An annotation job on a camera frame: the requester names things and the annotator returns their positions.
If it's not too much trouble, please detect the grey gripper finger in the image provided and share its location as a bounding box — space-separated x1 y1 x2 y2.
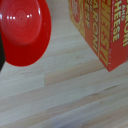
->
0 31 7 73

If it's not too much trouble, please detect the red plastic bowl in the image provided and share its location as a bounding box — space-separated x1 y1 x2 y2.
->
0 0 53 68

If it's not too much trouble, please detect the red macaroni and cheese box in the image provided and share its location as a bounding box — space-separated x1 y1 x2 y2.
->
68 0 128 73

